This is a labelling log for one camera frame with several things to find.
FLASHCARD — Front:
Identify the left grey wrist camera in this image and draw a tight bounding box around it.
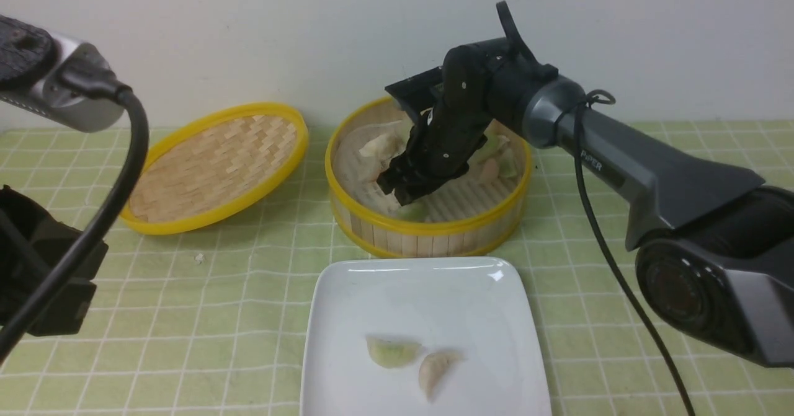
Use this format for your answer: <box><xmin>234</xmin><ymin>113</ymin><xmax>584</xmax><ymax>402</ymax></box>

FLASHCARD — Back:
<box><xmin>1</xmin><ymin>17</ymin><xmax>125</xmax><ymax>133</ymax></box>

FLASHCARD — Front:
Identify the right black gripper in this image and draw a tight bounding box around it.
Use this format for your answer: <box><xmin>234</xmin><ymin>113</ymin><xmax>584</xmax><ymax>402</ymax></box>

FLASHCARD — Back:
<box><xmin>377</xmin><ymin>1</ymin><xmax>559</xmax><ymax>206</ymax></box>

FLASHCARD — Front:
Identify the pale steamed dumpling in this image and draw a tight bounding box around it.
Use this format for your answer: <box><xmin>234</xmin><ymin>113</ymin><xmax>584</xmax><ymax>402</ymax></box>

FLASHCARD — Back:
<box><xmin>417</xmin><ymin>349</ymin><xmax>465</xmax><ymax>402</ymax></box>

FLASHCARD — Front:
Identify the pale dumpling in steamer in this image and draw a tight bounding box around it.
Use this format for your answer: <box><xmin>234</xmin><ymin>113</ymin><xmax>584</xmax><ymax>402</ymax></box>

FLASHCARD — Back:
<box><xmin>359</xmin><ymin>133</ymin><xmax>405</xmax><ymax>164</ymax></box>

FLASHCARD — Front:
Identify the white square plate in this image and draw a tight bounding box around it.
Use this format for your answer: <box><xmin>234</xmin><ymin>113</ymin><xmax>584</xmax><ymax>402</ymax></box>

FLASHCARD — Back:
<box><xmin>300</xmin><ymin>256</ymin><xmax>552</xmax><ymax>415</ymax></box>

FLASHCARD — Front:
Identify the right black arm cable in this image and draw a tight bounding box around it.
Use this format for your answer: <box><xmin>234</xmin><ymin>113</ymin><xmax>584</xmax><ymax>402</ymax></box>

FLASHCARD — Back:
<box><xmin>572</xmin><ymin>90</ymin><xmax>697</xmax><ymax>416</ymax></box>

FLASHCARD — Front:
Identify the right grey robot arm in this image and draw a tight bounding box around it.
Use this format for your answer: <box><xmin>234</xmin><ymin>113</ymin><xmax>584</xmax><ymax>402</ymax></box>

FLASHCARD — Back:
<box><xmin>377</xmin><ymin>1</ymin><xmax>793</xmax><ymax>368</ymax></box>

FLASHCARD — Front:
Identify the green checkered tablecloth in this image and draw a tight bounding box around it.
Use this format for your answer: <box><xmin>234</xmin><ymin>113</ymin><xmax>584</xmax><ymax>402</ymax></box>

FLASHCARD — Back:
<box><xmin>1</xmin><ymin>120</ymin><xmax>793</xmax><ymax>415</ymax></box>

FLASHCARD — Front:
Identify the green steamed dumpling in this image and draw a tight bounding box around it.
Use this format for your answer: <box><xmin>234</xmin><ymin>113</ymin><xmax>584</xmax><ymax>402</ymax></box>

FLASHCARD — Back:
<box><xmin>365</xmin><ymin>336</ymin><xmax>422</xmax><ymax>369</ymax></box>

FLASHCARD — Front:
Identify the left black camera cable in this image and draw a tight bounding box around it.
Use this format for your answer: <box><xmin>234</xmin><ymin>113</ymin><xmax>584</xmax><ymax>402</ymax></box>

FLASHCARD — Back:
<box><xmin>0</xmin><ymin>63</ymin><xmax>150</xmax><ymax>364</ymax></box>

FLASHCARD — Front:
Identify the pinkish dumpling in steamer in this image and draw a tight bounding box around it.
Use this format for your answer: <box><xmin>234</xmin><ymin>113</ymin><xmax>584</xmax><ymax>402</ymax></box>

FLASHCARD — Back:
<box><xmin>477</xmin><ymin>158</ymin><xmax>500</xmax><ymax>185</ymax></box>

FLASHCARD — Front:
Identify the green dumpling in steamer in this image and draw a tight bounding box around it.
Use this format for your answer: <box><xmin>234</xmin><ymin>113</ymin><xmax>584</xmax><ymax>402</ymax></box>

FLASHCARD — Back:
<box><xmin>469</xmin><ymin>133</ymin><xmax>518</xmax><ymax>179</ymax></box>

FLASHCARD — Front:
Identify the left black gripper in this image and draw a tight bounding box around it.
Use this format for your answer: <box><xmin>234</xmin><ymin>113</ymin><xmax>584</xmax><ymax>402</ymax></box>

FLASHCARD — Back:
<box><xmin>1</xmin><ymin>185</ymin><xmax>109</xmax><ymax>337</ymax></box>

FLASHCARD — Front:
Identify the yellow bamboo steamer basket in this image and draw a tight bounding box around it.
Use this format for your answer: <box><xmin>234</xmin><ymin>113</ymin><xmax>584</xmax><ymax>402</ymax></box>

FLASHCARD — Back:
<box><xmin>325</xmin><ymin>97</ymin><xmax>533</xmax><ymax>258</ymax></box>

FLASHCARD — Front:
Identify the yellow bamboo steamer lid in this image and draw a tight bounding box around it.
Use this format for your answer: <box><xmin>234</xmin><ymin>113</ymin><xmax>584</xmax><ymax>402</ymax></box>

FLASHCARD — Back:
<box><xmin>121</xmin><ymin>102</ymin><xmax>309</xmax><ymax>235</ymax></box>

